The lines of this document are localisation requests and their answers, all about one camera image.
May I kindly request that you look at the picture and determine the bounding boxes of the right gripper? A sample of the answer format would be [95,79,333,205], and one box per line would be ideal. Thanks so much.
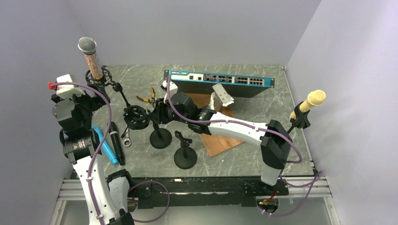
[150,95,190,125]

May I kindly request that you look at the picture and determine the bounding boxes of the shock mount desk stand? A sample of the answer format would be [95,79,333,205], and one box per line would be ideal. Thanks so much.
[122,105,173,150]

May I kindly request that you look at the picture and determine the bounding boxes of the tripod shock mount stand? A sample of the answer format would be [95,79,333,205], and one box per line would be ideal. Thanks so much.
[85,66,130,107]

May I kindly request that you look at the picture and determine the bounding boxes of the black handheld microphone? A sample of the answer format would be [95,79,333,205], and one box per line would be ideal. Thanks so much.
[108,121,125,165]

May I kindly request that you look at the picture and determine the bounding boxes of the blue foam microphone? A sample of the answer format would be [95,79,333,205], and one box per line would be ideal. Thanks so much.
[92,125,119,165]

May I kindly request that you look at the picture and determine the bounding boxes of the clip desk mic stand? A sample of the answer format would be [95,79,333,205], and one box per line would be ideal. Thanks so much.
[174,131,198,170]

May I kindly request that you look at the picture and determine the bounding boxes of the silver mesh glitter microphone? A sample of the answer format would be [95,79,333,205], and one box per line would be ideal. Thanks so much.
[78,37,104,81]

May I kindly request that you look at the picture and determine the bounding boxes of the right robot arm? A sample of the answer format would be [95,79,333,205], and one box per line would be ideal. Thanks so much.
[150,92,292,195]

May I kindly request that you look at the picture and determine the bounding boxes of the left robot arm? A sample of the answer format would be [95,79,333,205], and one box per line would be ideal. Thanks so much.
[51,93,135,225]

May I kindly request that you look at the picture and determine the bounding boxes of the right clip mic stand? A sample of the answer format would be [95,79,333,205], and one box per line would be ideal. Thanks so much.
[287,101,311,134]

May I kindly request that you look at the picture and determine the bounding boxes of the yellow foam microphone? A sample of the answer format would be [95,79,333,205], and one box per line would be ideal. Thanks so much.
[298,90,326,113]

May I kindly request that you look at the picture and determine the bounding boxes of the silver combination wrench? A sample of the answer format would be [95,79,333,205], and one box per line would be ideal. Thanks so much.
[121,127,131,147]

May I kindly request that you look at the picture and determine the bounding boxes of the wooden board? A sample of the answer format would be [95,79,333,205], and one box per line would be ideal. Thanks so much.
[186,93,244,157]

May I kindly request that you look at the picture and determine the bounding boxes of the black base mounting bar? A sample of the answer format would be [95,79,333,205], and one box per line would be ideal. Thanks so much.
[128,176,289,209]

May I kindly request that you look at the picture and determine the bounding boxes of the yellow handled pliers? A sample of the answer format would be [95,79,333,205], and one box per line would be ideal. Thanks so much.
[136,86,158,109]

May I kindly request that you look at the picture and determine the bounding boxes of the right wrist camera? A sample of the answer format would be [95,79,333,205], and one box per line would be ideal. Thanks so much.
[161,81,178,103]

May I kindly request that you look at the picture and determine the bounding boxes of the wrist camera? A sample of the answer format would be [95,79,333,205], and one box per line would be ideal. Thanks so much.
[48,74,85,99]
[161,81,178,103]

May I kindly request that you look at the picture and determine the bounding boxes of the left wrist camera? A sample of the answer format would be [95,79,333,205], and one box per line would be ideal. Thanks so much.
[48,74,85,99]

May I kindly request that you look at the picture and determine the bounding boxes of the blue network switch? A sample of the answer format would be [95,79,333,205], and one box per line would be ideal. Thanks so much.
[164,70,275,98]

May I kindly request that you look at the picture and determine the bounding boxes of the white hinged bracket fixture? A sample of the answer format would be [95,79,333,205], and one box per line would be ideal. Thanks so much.
[208,83,234,112]

